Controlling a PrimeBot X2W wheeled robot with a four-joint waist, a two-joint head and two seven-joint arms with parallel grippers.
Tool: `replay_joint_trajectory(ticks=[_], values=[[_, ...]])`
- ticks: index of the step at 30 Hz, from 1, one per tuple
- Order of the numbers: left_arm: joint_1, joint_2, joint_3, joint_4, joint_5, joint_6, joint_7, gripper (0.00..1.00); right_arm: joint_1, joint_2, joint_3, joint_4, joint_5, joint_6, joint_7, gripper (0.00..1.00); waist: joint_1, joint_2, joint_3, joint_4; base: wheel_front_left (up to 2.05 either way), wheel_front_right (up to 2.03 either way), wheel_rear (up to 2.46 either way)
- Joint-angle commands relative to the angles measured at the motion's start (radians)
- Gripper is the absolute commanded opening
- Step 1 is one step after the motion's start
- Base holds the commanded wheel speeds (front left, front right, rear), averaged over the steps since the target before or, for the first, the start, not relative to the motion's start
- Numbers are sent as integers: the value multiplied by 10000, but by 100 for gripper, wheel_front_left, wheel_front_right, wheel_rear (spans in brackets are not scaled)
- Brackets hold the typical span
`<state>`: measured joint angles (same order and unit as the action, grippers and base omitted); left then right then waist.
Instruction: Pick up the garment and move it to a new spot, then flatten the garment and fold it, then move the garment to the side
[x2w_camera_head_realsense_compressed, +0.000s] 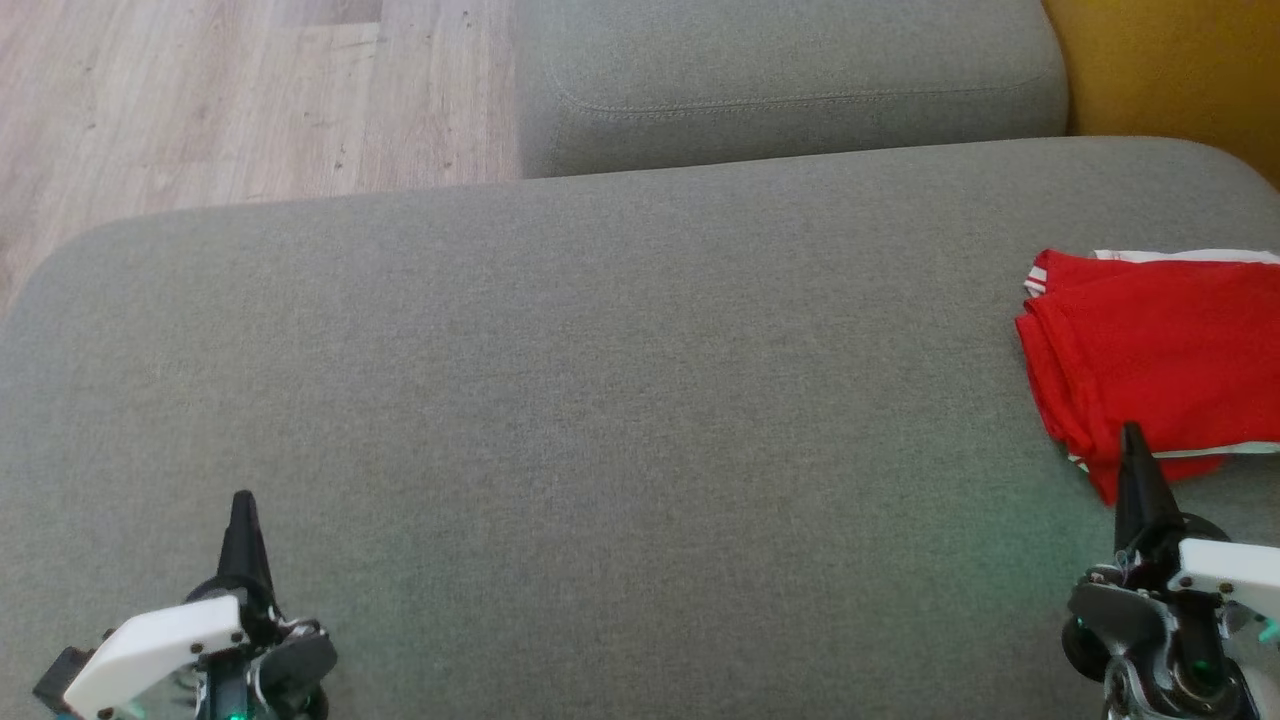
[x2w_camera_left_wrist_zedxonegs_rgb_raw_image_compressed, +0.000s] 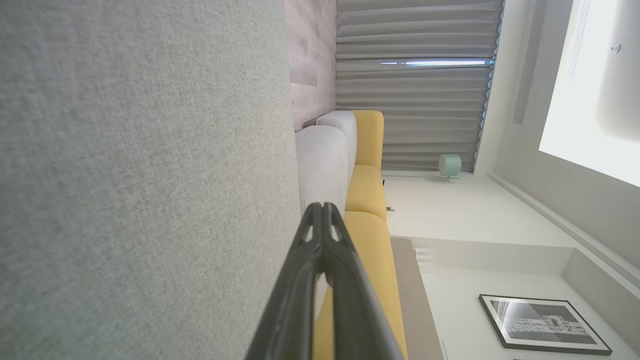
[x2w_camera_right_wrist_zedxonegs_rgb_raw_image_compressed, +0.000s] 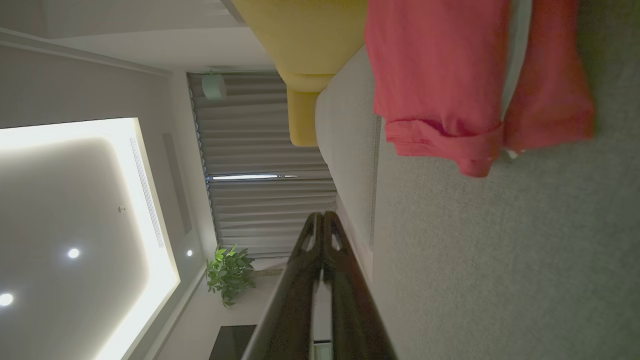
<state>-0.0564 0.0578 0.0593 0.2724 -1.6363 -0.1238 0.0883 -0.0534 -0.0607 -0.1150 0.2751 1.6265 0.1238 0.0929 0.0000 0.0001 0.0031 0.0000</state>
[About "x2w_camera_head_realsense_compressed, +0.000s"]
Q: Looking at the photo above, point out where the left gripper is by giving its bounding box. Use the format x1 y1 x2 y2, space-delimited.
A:
64 490 339 720

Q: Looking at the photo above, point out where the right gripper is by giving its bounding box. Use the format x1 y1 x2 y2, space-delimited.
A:
1061 421 1280 720

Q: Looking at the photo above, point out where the red white basketball jersey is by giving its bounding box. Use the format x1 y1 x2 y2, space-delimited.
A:
1014 248 1280 462

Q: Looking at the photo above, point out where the large grey sofa seat cushion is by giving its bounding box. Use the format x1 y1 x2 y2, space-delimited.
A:
0 137 1280 720

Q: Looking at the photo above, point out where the yellow sofa backrest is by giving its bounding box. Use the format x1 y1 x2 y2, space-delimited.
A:
1040 0 1280 192

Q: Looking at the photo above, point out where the small grey sofa cushion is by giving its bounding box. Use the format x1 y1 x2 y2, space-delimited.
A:
515 0 1070 180

